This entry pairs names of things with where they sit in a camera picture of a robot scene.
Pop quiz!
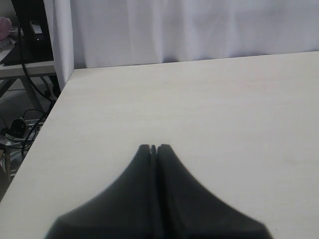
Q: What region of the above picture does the white backdrop curtain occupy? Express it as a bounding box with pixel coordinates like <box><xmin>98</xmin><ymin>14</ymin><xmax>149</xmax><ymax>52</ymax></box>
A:
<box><xmin>44</xmin><ymin>0</ymin><xmax>319</xmax><ymax>87</ymax></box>

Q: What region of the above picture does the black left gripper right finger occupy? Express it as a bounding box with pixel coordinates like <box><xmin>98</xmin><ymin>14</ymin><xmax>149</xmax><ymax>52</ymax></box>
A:
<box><xmin>156</xmin><ymin>144</ymin><xmax>272</xmax><ymax>239</ymax></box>

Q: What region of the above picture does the black hanging cable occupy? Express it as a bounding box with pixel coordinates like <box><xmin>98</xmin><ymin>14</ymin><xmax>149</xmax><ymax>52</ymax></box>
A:
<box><xmin>17</xmin><ymin>14</ymin><xmax>57</xmax><ymax>105</ymax></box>

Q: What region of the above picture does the white power strip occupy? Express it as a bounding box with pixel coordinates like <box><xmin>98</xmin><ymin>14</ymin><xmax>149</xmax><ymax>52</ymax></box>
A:
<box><xmin>4</xmin><ymin>118</ymin><xmax>44</xmax><ymax>142</ymax></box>

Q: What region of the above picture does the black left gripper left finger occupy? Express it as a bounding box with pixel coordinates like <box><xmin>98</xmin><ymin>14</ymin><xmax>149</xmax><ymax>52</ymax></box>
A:
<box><xmin>46</xmin><ymin>144</ymin><xmax>160</xmax><ymax>239</ymax></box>

